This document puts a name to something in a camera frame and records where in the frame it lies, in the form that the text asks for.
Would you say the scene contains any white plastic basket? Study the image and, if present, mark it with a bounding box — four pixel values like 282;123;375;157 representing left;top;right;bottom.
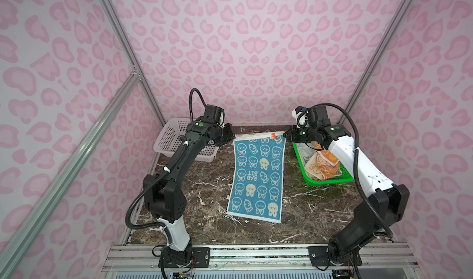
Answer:
153;118;219;162

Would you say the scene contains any green plastic basket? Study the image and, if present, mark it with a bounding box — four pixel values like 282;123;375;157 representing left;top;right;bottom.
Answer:
293;142;354;185

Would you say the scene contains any blue bunny pattern towel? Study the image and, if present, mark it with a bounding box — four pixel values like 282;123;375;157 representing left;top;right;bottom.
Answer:
227;132;286;224

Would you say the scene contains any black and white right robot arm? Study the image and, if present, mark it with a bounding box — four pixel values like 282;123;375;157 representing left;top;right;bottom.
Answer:
283;124;410;264

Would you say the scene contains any pale blue patterned towel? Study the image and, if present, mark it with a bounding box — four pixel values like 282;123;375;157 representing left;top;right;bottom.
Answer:
296;143;316;164

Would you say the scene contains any orange bunny towel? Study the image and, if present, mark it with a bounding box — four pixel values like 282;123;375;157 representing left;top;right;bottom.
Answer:
304;142;342;181

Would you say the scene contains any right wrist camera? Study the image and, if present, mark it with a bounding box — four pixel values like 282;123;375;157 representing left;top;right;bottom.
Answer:
291;105;331;128

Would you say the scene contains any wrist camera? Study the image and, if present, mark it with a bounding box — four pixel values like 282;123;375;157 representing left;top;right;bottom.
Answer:
202;104;224;126
291;105;331;128

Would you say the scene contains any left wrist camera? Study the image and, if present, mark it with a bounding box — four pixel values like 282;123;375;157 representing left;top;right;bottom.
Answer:
202;104;224;126

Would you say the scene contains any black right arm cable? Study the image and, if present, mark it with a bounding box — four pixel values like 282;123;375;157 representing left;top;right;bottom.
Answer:
301;102;394;239

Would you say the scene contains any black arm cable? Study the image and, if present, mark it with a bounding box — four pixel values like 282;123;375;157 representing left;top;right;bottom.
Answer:
301;102;394;239
124;87;208;231

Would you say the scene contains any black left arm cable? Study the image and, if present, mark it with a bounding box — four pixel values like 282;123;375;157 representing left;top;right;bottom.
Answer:
124;87;208;231

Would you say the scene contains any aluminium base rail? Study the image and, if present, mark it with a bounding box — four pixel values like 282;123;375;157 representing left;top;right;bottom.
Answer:
99;243;423;279

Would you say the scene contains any aluminium frame corner post right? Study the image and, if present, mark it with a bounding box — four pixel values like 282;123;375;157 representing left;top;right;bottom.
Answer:
346;0;416;114

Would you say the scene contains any aluminium frame corner post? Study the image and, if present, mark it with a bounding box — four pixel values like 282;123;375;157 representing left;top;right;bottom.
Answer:
98;0;166;126
346;0;416;114

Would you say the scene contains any aluminium frame corner post left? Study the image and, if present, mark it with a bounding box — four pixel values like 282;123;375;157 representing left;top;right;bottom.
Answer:
98;0;166;126

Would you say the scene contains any aluminium diagonal frame bar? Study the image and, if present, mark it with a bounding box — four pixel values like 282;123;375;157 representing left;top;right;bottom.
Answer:
1;72;140;279

